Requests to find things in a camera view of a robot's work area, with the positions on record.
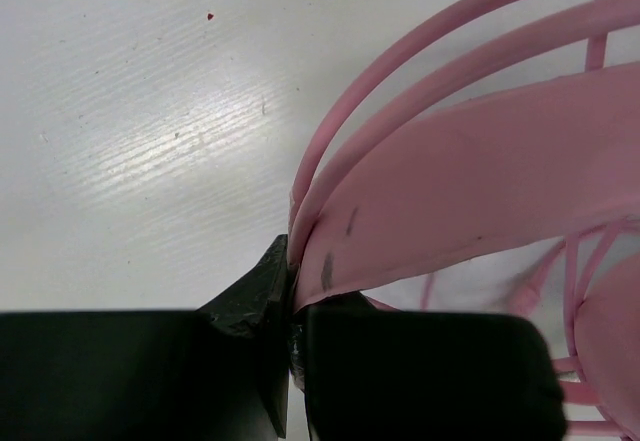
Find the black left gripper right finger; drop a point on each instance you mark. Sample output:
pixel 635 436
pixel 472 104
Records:
pixel 373 374

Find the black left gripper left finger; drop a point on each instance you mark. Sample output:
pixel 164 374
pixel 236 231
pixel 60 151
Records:
pixel 219 372

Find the pink headphones with cable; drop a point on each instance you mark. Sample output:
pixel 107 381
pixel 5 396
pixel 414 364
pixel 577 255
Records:
pixel 528 137

